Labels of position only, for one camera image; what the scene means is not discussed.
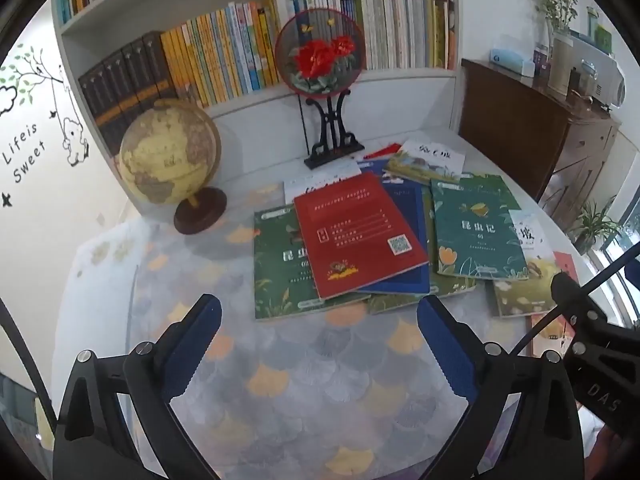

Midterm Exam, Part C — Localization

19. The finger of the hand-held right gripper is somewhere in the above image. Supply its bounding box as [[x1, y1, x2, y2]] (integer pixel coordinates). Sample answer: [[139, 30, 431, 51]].
[[550, 271, 608, 332]]

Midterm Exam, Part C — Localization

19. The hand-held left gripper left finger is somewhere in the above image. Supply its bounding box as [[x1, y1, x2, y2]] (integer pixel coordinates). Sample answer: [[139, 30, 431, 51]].
[[52, 294, 222, 480]]

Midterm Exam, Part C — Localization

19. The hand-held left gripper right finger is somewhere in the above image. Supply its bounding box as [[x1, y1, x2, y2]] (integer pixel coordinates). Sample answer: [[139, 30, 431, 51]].
[[417, 294, 586, 480]]

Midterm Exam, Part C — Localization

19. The white and light blue book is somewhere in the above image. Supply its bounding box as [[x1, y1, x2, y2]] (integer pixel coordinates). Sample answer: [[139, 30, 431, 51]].
[[492, 210, 563, 318]]

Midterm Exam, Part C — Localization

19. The teal green book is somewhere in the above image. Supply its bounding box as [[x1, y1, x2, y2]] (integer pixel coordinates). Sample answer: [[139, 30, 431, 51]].
[[430, 174, 531, 281]]

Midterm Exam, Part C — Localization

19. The plain blue book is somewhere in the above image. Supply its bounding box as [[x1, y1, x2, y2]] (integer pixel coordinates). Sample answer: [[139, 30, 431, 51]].
[[357, 180, 432, 297]]

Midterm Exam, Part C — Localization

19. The row of dark brown books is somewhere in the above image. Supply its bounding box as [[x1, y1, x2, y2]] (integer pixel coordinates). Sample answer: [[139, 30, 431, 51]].
[[77, 30, 178, 157]]

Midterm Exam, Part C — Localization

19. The row of yellow books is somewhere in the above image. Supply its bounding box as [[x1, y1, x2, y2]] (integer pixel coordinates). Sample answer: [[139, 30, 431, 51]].
[[160, 0, 281, 108]]

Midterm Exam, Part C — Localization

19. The row of white-spined books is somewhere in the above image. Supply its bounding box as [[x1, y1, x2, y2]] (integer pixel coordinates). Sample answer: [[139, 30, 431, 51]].
[[286, 0, 457, 72]]

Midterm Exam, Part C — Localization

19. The orange book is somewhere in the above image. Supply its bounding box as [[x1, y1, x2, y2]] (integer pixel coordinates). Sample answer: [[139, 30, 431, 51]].
[[530, 251, 581, 358]]

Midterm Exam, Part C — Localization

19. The green floor plant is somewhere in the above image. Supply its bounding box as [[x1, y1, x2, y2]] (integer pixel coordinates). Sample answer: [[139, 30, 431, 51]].
[[567, 197, 623, 256]]

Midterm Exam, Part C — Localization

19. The dark green book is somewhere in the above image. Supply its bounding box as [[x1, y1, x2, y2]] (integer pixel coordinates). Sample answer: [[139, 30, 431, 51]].
[[253, 204, 371, 321]]

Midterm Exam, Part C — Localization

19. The red book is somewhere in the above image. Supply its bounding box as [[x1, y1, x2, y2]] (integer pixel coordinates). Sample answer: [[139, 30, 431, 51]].
[[293, 171, 431, 302]]

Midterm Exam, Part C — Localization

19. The white book with green meadow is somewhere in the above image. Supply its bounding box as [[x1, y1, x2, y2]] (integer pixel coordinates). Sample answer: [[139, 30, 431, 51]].
[[384, 139, 467, 185]]

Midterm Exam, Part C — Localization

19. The brown wooden cabinet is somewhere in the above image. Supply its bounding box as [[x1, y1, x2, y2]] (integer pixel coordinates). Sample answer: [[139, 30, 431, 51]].
[[457, 57, 623, 221]]

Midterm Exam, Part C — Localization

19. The white book with brown landscape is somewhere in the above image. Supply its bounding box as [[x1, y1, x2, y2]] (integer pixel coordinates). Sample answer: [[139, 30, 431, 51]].
[[284, 176, 351, 206]]

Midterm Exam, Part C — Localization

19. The yellow globe on wooden base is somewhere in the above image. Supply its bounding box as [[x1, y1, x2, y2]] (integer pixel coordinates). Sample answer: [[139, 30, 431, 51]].
[[117, 99, 228, 235]]

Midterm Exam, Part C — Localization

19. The red paper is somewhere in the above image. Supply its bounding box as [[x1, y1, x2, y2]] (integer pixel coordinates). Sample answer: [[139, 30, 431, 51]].
[[362, 142, 403, 162]]

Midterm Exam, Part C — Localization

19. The white printer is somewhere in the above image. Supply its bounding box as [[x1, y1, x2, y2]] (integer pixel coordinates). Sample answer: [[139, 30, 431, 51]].
[[565, 35, 626, 111]]

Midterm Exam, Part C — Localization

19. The potted plant in white pot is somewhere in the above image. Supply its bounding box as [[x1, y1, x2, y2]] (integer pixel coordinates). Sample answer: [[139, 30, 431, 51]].
[[532, 0, 581, 98]]

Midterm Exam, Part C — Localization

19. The light blue tissue box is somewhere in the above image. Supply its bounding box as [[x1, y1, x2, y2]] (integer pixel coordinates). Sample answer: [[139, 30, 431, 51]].
[[489, 47, 537, 78]]

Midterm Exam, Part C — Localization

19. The green box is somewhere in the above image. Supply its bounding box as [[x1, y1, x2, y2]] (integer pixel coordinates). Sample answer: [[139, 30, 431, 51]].
[[587, 7, 613, 53]]

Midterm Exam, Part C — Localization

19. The round embroidered fan on stand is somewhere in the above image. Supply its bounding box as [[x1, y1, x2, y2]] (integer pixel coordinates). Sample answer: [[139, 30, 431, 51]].
[[274, 7, 368, 171]]

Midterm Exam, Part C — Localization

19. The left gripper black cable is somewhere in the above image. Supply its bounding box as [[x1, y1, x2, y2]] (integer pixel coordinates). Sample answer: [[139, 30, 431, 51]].
[[0, 297, 57, 426]]

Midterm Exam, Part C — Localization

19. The wall sticker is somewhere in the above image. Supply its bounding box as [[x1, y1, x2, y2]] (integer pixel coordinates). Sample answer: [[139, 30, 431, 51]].
[[0, 45, 93, 208]]

